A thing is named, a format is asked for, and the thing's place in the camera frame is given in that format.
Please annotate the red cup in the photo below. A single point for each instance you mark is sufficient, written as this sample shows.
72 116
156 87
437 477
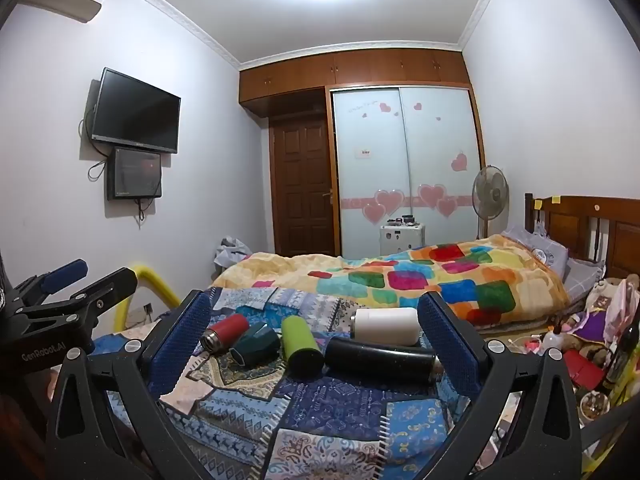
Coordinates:
225 332

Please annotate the grey clothes pile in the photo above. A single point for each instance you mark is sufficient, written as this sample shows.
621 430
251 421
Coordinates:
231 255

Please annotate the red box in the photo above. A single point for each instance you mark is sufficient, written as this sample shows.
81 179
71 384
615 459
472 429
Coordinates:
582 369

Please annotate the small white cabinet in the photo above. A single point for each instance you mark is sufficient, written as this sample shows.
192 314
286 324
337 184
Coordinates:
400 240

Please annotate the blue patterned patchwork blanket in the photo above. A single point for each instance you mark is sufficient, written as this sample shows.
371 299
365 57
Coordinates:
325 412

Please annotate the brown wooden door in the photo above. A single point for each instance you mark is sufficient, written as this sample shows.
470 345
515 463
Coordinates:
302 185

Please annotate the yellow padded tube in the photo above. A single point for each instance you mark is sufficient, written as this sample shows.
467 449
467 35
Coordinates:
150 280

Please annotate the dark green cup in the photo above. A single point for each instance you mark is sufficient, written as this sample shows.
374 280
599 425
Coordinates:
261 342

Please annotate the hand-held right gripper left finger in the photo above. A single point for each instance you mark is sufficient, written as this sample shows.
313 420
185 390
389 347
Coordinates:
179 347

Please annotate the wooden overhead cabinets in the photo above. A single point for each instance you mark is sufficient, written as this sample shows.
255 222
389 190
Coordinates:
350 67

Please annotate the white plastic bottle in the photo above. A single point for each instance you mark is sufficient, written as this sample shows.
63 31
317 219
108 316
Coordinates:
552 341

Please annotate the dark glass bottle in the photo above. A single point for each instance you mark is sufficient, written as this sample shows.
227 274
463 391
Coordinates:
622 360

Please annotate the colourful squares blanket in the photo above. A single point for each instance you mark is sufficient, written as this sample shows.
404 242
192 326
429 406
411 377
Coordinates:
400 275

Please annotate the grey printed pillow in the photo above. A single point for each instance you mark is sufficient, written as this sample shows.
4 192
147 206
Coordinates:
540 251

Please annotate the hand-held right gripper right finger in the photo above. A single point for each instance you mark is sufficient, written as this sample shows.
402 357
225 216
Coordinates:
449 347

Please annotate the frosted wardrobe with heart stickers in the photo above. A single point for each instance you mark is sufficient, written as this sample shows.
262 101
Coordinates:
400 160

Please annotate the large wall television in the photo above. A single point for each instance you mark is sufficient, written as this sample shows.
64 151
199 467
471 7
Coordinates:
137 110

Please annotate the small wall monitor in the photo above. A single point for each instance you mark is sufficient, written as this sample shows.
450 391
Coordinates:
135 172

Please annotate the standing fan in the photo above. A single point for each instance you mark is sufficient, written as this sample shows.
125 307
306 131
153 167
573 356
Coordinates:
491 192

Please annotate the black cup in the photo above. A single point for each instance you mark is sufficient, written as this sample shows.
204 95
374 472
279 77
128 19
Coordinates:
380 358

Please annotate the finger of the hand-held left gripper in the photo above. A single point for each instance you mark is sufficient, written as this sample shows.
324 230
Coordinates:
112 282
65 272

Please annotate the pink plastic bag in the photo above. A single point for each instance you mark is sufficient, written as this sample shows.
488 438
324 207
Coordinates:
622 310

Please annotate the lime green cup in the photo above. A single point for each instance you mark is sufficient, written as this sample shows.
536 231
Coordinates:
300 345

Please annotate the white cup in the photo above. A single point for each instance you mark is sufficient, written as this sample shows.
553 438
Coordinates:
387 326

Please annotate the wooden headboard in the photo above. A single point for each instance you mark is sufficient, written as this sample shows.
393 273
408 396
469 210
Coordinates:
600 227

